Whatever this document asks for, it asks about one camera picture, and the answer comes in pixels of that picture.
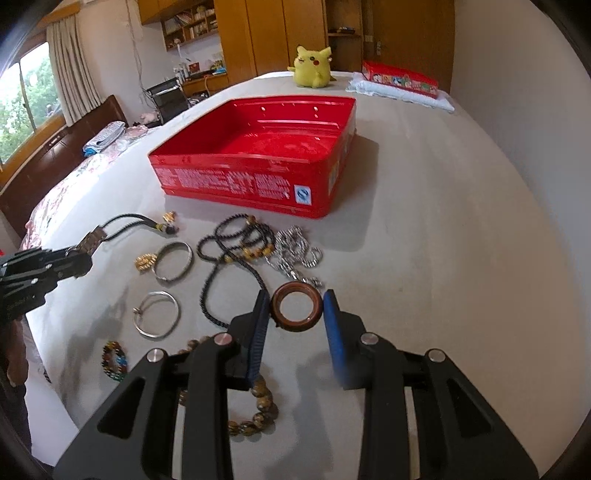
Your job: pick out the floral bedsheet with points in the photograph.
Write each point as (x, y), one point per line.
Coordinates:
(80, 180)

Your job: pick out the white folded towel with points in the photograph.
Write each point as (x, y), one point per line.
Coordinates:
(359, 84)

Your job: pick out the red tin lid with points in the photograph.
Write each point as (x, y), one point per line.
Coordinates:
(404, 79)

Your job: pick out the wooden wardrobe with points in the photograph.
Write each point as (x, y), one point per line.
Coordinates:
(259, 37)

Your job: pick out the wall bookshelf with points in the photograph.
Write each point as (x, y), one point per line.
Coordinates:
(190, 24)

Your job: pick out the thin silver bangle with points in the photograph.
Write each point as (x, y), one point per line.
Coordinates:
(157, 315)

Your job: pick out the folded patterned cloth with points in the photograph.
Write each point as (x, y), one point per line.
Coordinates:
(104, 138)

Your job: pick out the wooden desk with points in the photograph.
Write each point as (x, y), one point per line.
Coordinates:
(209, 84)

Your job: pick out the yellow Pikachu plush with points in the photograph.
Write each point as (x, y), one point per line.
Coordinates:
(312, 69)

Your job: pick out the black office chair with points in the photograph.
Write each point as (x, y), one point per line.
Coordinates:
(169, 99)

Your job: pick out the gold pendant charm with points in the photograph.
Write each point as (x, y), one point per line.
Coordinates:
(145, 262)

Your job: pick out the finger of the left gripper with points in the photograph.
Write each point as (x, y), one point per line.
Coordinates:
(76, 261)

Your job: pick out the dark wooden headboard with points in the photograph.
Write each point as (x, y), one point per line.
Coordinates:
(53, 161)

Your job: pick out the person's left hand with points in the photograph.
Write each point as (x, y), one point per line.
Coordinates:
(13, 349)

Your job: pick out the window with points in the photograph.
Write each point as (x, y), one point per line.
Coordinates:
(29, 98)

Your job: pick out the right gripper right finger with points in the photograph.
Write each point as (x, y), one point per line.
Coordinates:
(460, 435)

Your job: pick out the wooden door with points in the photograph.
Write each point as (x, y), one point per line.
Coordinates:
(417, 35)

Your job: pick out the red tin box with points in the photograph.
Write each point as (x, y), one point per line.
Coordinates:
(281, 153)

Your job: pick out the brown wooden bangle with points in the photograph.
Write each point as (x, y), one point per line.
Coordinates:
(296, 307)

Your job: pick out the beige curtain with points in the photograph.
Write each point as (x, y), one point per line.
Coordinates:
(76, 90)

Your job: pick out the dark silver bangle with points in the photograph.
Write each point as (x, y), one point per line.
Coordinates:
(173, 262)

